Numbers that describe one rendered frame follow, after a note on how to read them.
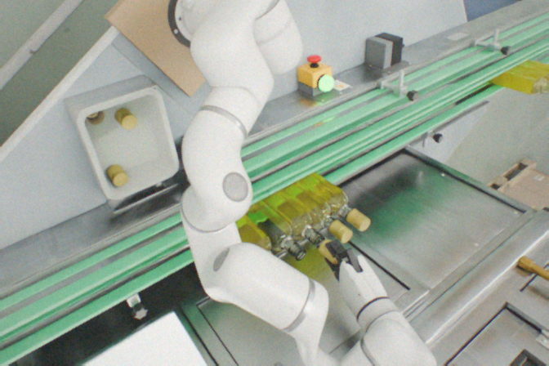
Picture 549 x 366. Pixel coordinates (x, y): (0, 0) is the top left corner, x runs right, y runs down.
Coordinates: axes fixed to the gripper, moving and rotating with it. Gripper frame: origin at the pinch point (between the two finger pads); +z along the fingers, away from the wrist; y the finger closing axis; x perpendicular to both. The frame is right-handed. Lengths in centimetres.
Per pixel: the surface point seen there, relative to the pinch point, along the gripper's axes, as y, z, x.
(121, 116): 27, 31, 35
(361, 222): 1.3, 5.2, -9.5
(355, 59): 18, 55, -36
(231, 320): -13.2, 3.1, 23.7
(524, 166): -221, 207, -361
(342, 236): 0.8, 3.6, -3.8
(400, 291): -12.4, -5.7, -14.1
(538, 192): -229, 173, -346
